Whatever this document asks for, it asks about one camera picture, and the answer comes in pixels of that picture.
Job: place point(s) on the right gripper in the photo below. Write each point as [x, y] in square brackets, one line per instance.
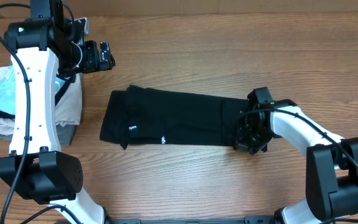
[241, 144]

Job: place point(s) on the beige folded shirt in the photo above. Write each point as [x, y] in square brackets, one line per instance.
[68, 109]

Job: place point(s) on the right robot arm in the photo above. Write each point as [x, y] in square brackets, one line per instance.
[331, 190]

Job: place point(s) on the black t-shirt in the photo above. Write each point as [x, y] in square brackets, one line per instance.
[148, 116]

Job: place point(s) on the grey folded shirt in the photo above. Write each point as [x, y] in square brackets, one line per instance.
[65, 134]

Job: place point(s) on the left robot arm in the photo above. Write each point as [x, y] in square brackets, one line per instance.
[44, 47]

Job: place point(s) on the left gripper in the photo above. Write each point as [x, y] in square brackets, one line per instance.
[93, 64]

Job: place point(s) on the light blue folded shirt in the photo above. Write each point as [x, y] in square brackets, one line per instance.
[7, 91]

